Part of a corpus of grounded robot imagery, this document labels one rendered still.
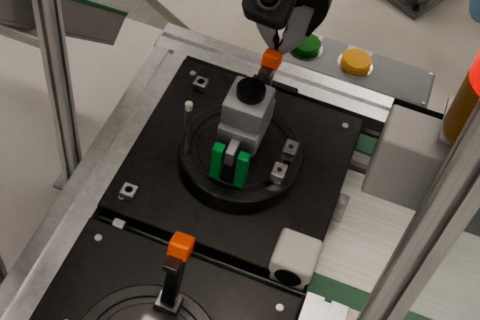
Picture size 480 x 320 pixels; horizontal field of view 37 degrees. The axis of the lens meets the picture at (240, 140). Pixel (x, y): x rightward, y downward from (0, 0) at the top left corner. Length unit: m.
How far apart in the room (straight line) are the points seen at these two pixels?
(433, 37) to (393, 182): 0.66
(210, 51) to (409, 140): 0.48
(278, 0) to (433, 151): 0.23
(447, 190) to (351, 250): 0.36
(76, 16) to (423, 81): 0.45
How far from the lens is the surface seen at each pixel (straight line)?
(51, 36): 0.72
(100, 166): 0.83
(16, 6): 0.71
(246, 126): 0.72
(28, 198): 0.92
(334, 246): 0.84
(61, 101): 0.79
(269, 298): 0.73
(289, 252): 0.74
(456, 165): 0.47
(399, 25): 1.19
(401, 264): 0.58
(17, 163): 0.96
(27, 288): 0.76
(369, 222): 0.86
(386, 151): 0.52
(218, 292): 0.73
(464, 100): 0.48
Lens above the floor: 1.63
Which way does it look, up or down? 52 degrees down
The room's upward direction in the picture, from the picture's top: 9 degrees clockwise
